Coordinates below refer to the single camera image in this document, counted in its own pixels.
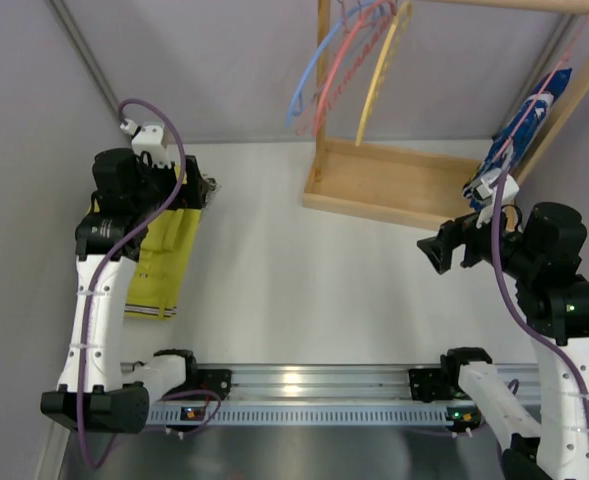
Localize blue patterned trousers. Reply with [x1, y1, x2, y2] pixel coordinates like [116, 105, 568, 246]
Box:
[462, 68, 573, 211]

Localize pink wire hanger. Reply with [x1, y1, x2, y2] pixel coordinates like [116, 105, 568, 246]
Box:
[483, 12, 589, 171]

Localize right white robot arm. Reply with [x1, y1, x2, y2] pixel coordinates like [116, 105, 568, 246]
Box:
[417, 202, 589, 479]

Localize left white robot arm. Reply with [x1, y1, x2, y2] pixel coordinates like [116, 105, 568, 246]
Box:
[40, 148, 214, 434]

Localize yellow folded trousers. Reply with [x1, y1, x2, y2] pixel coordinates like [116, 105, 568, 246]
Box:
[89, 164, 204, 321]

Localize blue plastic hanger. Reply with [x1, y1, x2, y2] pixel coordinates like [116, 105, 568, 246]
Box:
[285, 1, 398, 135]

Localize pink plastic hanger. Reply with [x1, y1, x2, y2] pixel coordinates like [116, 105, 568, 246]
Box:
[285, 1, 413, 143]

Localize yellow plastic hanger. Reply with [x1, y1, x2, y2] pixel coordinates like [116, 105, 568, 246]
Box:
[355, 1, 413, 146]

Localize wooden clothes rack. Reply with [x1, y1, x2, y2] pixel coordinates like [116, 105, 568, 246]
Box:
[301, 0, 589, 232]

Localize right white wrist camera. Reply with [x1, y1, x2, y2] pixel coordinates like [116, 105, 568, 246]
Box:
[472, 170, 520, 229]

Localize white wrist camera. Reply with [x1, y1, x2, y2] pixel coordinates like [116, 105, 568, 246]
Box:
[120, 119, 172, 168]
[472, 170, 520, 229]

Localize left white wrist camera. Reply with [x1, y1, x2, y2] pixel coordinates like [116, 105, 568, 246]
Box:
[120, 119, 172, 168]

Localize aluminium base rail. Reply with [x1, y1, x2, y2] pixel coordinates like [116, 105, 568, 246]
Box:
[118, 362, 540, 403]

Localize white slotted cable duct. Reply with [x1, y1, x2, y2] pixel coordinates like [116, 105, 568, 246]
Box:
[146, 402, 481, 430]

